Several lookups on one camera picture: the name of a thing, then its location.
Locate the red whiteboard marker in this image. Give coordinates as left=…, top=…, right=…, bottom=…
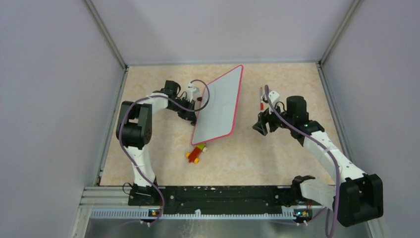
left=260, top=87, right=264, bottom=112

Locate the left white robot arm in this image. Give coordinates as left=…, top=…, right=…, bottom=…
left=116, top=80, right=200, bottom=206

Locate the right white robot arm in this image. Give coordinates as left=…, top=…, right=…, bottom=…
left=253, top=92, right=384, bottom=227

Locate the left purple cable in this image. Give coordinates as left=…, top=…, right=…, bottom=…
left=118, top=79, right=210, bottom=227

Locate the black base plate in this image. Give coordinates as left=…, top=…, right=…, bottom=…
left=128, top=185, right=317, bottom=215

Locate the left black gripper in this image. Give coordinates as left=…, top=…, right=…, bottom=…
left=168, top=97, right=198, bottom=122

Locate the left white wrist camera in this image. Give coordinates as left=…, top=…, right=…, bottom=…
left=186, top=83, right=200, bottom=102

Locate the red green toy car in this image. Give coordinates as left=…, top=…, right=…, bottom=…
left=186, top=143, right=207, bottom=164

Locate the aluminium frame rail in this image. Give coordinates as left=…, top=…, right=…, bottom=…
left=78, top=185, right=378, bottom=208

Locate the pink framed whiteboard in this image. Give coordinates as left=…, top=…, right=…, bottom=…
left=191, top=64, right=244, bottom=146

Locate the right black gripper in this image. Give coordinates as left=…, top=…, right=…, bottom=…
left=253, top=100, right=294, bottom=135

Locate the white cable duct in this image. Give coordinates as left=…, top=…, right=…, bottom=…
left=90, top=208, right=296, bottom=220

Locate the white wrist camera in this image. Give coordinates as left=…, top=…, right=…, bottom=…
left=268, top=90, right=280, bottom=114
left=186, top=83, right=200, bottom=102

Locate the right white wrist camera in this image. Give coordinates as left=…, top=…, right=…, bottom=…
left=268, top=90, right=280, bottom=114

